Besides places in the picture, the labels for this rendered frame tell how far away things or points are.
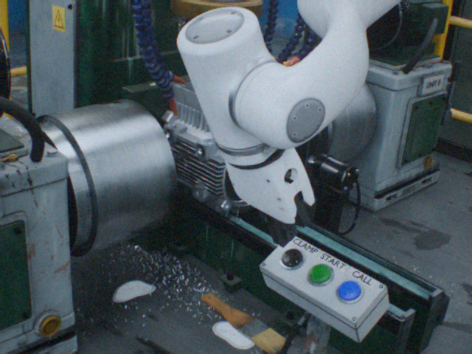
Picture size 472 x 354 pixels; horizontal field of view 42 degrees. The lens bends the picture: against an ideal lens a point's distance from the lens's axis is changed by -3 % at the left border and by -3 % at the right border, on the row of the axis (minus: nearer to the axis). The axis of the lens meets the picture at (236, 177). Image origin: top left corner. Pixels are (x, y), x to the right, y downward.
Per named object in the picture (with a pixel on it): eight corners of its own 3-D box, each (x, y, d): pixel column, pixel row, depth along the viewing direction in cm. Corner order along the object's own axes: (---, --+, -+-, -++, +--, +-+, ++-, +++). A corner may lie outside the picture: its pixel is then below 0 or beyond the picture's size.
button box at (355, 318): (265, 285, 92) (257, 264, 89) (296, 253, 95) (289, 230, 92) (359, 344, 82) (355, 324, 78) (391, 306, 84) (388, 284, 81)
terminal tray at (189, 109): (169, 117, 134) (171, 84, 131) (207, 108, 141) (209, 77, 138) (207, 135, 126) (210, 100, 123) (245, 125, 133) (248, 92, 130)
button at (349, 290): (335, 299, 83) (332, 291, 82) (349, 283, 84) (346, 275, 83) (352, 310, 81) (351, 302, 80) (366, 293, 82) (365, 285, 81)
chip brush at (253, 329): (195, 302, 121) (195, 298, 121) (214, 293, 125) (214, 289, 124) (273, 357, 109) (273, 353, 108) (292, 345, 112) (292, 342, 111)
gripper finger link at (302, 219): (321, 217, 75) (301, 223, 80) (279, 168, 74) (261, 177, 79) (315, 224, 75) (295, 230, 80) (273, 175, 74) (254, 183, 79)
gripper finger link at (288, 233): (302, 206, 79) (312, 240, 84) (284, 197, 81) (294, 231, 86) (286, 224, 78) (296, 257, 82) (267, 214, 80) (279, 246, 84)
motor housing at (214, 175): (151, 188, 137) (154, 104, 129) (216, 167, 150) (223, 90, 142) (214, 225, 125) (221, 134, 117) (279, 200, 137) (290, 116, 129)
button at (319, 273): (306, 282, 86) (304, 274, 85) (320, 267, 87) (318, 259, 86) (323, 292, 84) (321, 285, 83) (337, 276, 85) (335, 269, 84)
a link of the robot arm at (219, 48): (305, 119, 69) (252, 90, 75) (279, 16, 60) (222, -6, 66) (247, 164, 67) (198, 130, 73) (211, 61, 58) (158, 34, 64)
